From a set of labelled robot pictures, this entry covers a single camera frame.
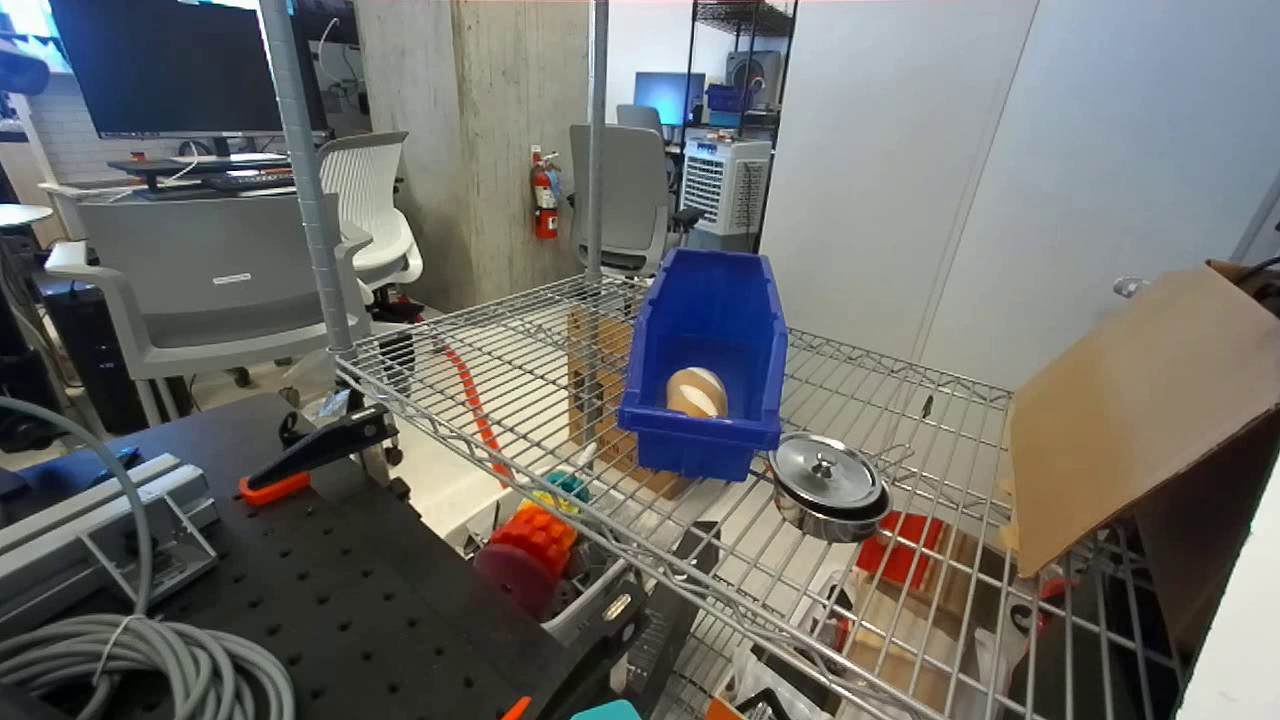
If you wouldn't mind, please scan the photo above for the round tan toy bread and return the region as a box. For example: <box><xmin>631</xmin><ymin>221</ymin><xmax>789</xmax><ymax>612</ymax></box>
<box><xmin>662</xmin><ymin>363</ymin><xmax>731</xmax><ymax>423</ymax></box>

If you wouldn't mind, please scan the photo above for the small teal toy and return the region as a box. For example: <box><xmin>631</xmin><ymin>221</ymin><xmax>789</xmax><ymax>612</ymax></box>
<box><xmin>539</xmin><ymin>464</ymin><xmax>596</xmax><ymax>507</ymax></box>

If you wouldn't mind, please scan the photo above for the orange studded toy block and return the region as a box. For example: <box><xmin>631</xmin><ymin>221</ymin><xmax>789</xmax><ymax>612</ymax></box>
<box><xmin>484</xmin><ymin>500</ymin><xmax>583</xmax><ymax>578</ymax></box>

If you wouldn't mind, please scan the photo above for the maroon round toy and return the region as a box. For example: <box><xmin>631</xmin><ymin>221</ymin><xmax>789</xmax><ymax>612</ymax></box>
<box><xmin>470</xmin><ymin>541</ymin><xmax>569</xmax><ymax>627</ymax></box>

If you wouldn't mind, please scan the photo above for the grey metal shelf pole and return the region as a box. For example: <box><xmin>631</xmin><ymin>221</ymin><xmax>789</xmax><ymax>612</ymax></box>
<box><xmin>255</xmin><ymin>0</ymin><xmax>372</xmax><ymax>408</ymax></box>

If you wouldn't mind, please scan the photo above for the brown wooden block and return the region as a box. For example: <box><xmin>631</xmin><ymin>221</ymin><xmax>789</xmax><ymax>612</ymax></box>
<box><xmin>564</xmin><ymin>307</ymin><xmax>702</xmax><ymax>503</ymax></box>

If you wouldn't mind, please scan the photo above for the blue plastic bin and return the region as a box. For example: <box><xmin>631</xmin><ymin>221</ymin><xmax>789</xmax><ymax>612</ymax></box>
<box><xmin>618</xmin><ymin>246</ymin><xmax>793</xmax><ymax>482</ymax></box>

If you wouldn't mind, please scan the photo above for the grey high-back chair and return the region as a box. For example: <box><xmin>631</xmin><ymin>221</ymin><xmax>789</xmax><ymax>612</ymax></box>
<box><xmin>564</xmin><ymin>121</ymin><xmax>680</xmax><ymax>275</ymax></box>

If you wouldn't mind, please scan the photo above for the orange-red tube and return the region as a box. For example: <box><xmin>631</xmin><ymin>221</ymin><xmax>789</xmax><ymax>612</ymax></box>
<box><xmin>435</xmin><ymin>341</ymin><xmax>519</xmax><ymax>488</ymax></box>

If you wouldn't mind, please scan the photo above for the red fire extinguisher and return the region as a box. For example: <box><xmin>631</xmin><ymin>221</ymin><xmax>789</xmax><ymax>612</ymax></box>
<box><xmin>528</xmin><ymin>142</ymin><xmax>569</xmax><ymax>246</ymax></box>

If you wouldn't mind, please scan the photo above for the white computer tower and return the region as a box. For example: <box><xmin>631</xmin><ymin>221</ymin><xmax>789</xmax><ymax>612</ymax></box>
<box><xmin>680</xmin><ymin>136</ymin><xmax>775</xmax><ymax>246</ymax></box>

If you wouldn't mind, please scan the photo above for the round silver metal tin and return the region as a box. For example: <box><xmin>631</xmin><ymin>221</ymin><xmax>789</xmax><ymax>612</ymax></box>
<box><xmin>769</xmin><ymin>430</ymin><xmax>895</xmax><ymax>542</ymax></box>

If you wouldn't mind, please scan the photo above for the small monitor with blue screen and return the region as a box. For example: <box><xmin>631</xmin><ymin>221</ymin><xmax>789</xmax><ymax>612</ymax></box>
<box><xmin>629</xmin><ymin>67</ymin><xmax>710</xmax><ymax>136</ymax></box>

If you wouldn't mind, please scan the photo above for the black storage rack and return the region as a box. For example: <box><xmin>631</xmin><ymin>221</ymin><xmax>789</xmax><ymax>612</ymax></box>
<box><xmin>678</xmin><ymin>0</ymin><xmax>803</xmax><ymax>258</ymax></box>

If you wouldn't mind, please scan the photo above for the white office chair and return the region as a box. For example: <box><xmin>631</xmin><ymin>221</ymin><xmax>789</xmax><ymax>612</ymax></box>
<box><xmin>314</xmin><ymin>126</ymin><xmax>429</xmax><ymax>313</ymax></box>

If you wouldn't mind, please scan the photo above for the red plastic object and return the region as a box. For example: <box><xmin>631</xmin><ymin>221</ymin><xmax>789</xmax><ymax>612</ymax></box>
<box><xmin>847</xmin><ymin>507</ymin><xmax>957</xmax><ymax>600</ymax></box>

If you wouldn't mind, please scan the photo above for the teal plastic object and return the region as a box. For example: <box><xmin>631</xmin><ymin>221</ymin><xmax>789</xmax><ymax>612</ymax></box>
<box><xmin>569</xmin><ymin>697</ymin><xmax>650</xmax><ymax>720</ymax></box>

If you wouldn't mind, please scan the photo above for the black perforated board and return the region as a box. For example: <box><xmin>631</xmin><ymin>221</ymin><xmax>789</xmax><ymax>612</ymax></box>
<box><xmin>115</xmin><ymin>396</ymin><xmax>631</xmax><ymax>720</ymax></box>

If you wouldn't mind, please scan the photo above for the grey office chair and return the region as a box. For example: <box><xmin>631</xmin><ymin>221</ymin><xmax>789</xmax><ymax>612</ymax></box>
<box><xmin>42</xmin><ymin>182</ymin><xmax>381</xmax><ymax>419</ymax></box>

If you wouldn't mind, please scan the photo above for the brown cardboard box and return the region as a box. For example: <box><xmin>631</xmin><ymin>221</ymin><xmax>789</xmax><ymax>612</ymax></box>
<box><xmin>1002</xmin><ymin>258</ymin><xmax>1280</xmax><ymax>661</ymax></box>

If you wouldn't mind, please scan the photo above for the large black monitor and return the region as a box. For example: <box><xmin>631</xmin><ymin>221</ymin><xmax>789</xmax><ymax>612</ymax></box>
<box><xmin>48</xmin><ymin>0</ymin><xmax>331</xmax><ymax>140</ymax></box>

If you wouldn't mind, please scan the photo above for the chrome wire shelf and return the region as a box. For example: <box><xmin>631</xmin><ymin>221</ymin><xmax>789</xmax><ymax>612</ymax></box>
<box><xmin>331</xmin><ymin>268</ymin><xmax>1194</xmax><ymax>720</ymax></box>

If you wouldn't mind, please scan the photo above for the black clamp with orange handle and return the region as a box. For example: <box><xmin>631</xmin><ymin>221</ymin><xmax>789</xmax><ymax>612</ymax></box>
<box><xmin>237</xmin><ymin>403</ymin><xmax>404</xmax><ymax>511</ymax></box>

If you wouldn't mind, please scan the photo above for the grey coiled cable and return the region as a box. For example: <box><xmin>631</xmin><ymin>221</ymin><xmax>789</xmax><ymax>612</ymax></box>
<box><xmin>0</xmin><ymin>396</ymin><xmax>301</xmax><ymax>720</ymax></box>

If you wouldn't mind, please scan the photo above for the grey aluminium rail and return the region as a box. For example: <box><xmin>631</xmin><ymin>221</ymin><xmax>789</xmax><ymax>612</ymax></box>
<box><xmin>0</xmin><ymin>446</ymin><xmax>225</xmax><ymax>631</ymax></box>

